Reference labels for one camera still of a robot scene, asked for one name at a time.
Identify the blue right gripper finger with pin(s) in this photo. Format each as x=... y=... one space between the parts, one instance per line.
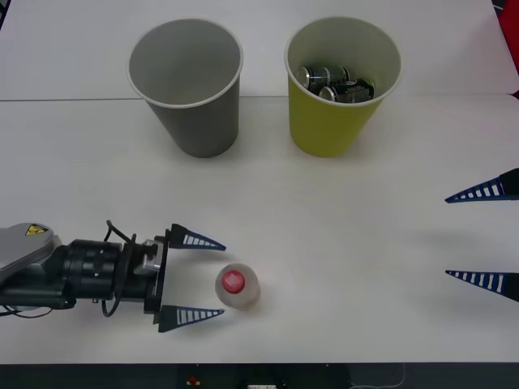
x=509 y=283
x=504 y=188

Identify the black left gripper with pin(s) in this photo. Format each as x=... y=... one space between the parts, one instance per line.
x=159 y=291

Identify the clear bottle with red cap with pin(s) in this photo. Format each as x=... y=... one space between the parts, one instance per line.
x=239 y=289

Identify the red emergency button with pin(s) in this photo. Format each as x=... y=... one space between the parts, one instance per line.
x=192 y=381

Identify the grey plastic bin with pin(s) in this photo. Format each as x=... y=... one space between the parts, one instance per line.
x=202 y=129

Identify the red chair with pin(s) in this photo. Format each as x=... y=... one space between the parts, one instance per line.
x=511 y=28

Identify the black drink can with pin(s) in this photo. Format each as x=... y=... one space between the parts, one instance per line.
x=350 y=92
x=320 y=73

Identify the yellow-green plastic bin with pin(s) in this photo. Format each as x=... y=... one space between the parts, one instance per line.
x=324 y=125

